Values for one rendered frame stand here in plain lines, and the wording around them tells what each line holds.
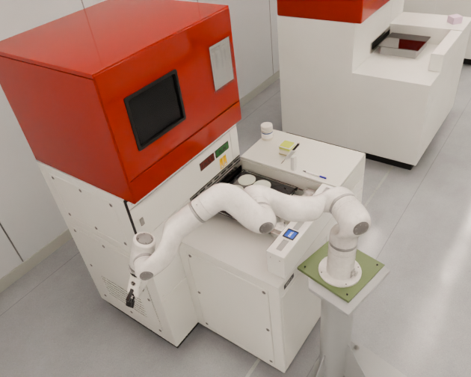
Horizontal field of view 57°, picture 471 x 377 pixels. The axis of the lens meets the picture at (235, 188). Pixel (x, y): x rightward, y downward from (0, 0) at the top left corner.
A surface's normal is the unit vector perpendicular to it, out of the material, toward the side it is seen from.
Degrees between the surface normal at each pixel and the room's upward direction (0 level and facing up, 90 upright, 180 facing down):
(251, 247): 0
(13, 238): 90
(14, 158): 90
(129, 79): 90
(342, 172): 0
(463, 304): 0
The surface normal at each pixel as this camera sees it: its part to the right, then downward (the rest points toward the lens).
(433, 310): -0.11, -0.78
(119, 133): 0.81, 0.29
